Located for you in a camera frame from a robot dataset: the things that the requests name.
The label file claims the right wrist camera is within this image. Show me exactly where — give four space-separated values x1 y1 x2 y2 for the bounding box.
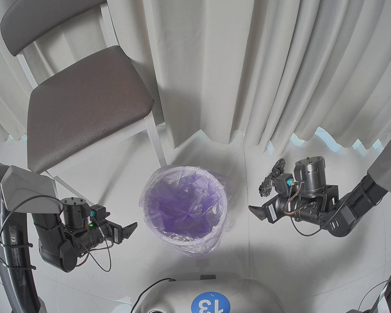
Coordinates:
276 174 295 195

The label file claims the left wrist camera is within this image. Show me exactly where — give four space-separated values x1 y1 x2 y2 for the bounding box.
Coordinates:
91 204 111 222

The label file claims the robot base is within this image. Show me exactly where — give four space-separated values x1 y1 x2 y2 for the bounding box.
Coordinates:
130 271 285 313

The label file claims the white curtain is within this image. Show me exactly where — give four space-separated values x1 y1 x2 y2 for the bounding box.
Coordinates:
0 0 391 157

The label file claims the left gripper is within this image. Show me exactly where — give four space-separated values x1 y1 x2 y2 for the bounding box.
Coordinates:
98 222 139 247

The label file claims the purple plastic bag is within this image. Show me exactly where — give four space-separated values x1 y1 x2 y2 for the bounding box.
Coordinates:
139 165 237 257

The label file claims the white chair grey cushion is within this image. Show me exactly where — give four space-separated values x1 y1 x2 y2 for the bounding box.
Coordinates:
0 0 167 191

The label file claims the white trash bin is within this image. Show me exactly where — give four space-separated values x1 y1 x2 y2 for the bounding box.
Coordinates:
143 166 229 252

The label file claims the black plastic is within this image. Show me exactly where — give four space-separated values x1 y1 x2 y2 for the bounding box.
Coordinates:
258 158 287 197

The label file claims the black cable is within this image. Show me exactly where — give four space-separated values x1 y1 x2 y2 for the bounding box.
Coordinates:
130 277 177 313

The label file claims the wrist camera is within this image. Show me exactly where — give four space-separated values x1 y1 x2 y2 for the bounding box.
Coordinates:
91 204 111 222
276 174 295 195

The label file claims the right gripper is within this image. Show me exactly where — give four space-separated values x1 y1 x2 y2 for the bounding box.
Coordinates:
248 196 298 225

